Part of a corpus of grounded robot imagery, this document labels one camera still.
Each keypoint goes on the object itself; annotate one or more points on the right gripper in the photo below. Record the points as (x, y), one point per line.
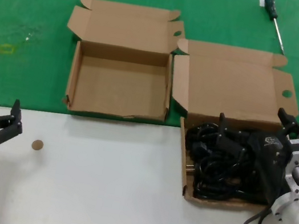
(270, 159)

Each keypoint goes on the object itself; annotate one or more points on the open brown cardboard box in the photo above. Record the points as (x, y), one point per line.
(230, 82)

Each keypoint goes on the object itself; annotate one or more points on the torn-edged open cardboard box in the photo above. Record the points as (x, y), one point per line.
(113, 88)

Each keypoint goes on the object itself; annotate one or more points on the brown cardboard disc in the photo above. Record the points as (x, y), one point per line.
(37, 144)

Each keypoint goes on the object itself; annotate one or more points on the yellow tape square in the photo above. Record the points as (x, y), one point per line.
(0, 48)

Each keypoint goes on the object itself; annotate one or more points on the clear crinkled tape patch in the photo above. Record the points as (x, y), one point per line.
(28, 35)

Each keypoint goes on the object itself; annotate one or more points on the white paper label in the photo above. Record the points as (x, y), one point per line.
(261, 2)

